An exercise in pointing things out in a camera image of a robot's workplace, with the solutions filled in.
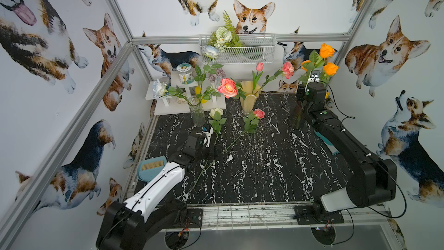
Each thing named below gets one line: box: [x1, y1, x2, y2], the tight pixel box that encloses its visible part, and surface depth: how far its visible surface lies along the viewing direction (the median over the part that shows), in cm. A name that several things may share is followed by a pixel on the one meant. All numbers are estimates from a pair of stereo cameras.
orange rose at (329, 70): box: [319, 62, 339, 86], surface depth 87 cm
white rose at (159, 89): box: [152, 79, 195, 107], surface depth 78 cm
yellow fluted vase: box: [239, 80, 262, 115], surface depth 102 cm
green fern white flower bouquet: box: [207, 9, 243, 53], surface depth 82 cm
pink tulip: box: [251, 61, 265, 95], surface depth 94 cm
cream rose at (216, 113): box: [209, 107, 227, 147], surface depth 108 cm
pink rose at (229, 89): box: [217, 77, 247, 101], surface depth 66 cm
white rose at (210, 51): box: [193, 44, 224, 106], surface depth 84 cm
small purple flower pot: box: [208, 67, 227, 83], surface depth 99 cm
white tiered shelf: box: [145, 70, 227, 116], surface depth 115 cm
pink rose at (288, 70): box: [261, 61, 295, 90], surface depth 84 cm
